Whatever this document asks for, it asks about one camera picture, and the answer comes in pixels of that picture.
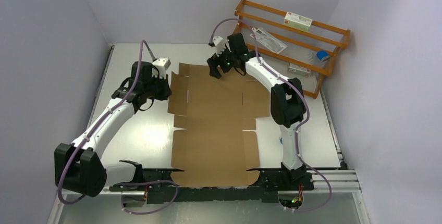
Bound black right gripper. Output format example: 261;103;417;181
206;43;236;79

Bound brown cardboard box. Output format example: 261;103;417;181
168;63;270;188

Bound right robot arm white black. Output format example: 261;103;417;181
207;33;310;190

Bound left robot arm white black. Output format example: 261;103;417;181
54;58;171;197

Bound small white box lower shelf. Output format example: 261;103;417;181
288;63;311;77

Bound green white small box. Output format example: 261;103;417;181
283;11;313;32

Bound clear plastic packaged item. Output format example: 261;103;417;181
252;27;287;54

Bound orange wooden shelf rack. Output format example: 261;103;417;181
234;0;351;98

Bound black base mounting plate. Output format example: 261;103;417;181
109;168;314;204

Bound blue white eraser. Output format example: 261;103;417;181
316;50;331;62

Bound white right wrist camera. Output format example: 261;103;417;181
208;36;229;56

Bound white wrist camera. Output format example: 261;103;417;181
208;36;229;56
152;58;171;79

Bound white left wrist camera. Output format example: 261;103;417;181
152;58;171;79

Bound aluminium frame rails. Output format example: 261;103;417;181
46;160;372;224

